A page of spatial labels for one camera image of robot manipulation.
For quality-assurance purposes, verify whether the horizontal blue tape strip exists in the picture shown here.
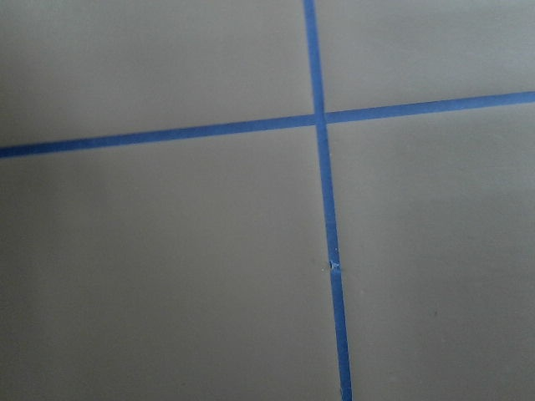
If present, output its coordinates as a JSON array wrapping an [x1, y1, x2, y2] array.
[[1, 91, 534, 159]]

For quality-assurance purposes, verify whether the vertical blue tape strip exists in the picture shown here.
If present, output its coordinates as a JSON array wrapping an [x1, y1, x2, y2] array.
[[303, 1, 353, 400]]

